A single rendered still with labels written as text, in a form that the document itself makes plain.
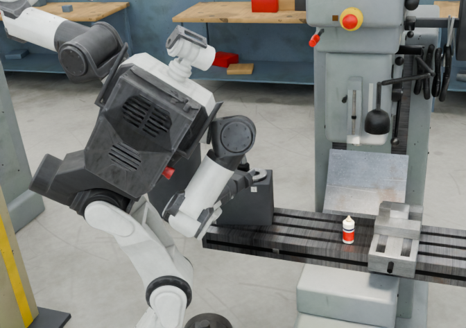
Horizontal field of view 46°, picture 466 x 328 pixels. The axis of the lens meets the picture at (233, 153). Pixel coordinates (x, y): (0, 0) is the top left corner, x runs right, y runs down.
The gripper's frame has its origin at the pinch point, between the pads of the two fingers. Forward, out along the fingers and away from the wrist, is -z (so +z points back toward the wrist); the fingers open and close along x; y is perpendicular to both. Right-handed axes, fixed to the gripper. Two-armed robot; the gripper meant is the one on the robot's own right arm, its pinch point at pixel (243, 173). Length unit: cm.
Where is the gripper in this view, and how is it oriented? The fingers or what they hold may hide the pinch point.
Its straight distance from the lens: 197.6
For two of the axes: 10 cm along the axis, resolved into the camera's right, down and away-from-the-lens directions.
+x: -8.3, -2.0, 5.3
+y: 0.7, 8.9, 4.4
